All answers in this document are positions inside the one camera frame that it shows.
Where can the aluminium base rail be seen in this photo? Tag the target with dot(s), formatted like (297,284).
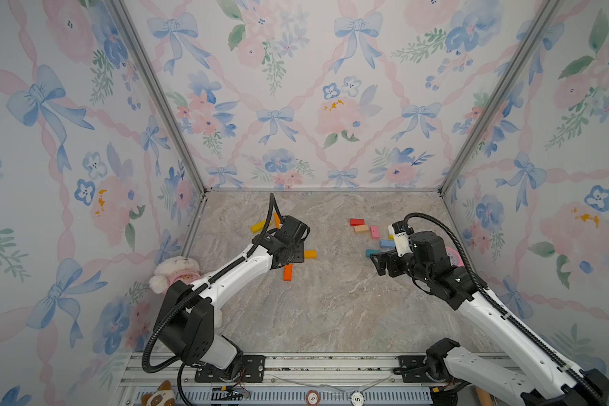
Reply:
(302,379)

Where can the white plush bear pink shirt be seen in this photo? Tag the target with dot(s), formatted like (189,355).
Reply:
(173,270)

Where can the wooden handle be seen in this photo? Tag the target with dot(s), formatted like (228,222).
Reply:
(484,397)

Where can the red block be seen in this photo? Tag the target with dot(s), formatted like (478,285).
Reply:
(354,222)

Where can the orange small block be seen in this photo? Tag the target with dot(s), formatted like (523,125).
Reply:
(277,220)

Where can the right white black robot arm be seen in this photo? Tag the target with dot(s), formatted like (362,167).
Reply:
(545,377)

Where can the pink alarm clock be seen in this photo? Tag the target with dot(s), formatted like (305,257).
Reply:
(455,258)

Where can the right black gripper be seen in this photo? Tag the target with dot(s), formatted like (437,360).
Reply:
(381,262)

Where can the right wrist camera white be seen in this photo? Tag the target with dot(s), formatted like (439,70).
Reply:
(401,238)

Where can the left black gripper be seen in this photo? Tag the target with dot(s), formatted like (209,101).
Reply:
(299,254)

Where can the light blue block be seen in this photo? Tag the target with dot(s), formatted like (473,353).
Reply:
(387,244)

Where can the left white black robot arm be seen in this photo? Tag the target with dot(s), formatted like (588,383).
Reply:
(187,329)

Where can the teal block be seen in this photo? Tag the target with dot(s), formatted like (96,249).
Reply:
(369,253)

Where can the tan wood block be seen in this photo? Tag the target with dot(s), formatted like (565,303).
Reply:
(362,228)

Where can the pink block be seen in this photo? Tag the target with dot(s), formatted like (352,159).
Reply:
(375,233)

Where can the red-orange block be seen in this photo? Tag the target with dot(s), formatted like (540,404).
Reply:
(288,273)

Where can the brown white plush toy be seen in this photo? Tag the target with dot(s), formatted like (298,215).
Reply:
(163,396)

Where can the yellow long block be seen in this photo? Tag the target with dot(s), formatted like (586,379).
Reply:
(258,227)

